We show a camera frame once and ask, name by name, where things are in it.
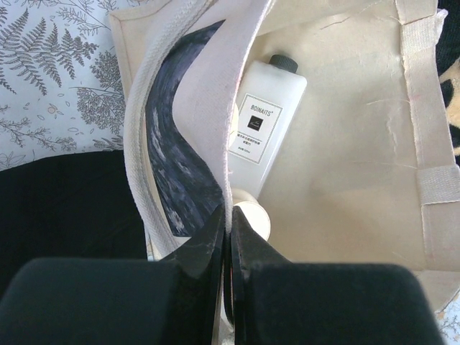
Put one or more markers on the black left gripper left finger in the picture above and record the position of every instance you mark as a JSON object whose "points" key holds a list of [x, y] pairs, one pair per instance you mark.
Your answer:
{"points": [[175, 300]]}

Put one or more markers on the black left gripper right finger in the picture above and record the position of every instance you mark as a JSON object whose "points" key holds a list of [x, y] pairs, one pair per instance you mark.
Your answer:
{"points": [[276, 301]]}

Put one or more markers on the cream cylindrical bottle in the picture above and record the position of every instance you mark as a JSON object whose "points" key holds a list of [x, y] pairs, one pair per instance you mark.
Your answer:
{"points": [[255, 214], [234, 123]]}

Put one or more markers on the beige canvas tote bag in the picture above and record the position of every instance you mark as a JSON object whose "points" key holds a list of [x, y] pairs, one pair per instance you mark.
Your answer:
{"points": [[366, 171]]}

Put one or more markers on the white rectangular bottle black cap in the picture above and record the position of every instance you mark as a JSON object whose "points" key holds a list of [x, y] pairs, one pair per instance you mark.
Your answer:
{"points": [[267, 99]]}

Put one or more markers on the black folded cloth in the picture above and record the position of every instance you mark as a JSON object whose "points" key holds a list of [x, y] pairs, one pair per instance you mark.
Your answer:
{"points": [[77, 205]]}

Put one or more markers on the floral pattern table cloth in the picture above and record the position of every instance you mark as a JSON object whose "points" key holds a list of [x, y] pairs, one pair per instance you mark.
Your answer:
{"points": [[61, 90]]}

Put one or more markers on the black flower pattern pillow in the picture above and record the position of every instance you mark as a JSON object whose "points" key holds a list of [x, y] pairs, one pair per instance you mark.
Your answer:
{"points": [[447, 62]]}

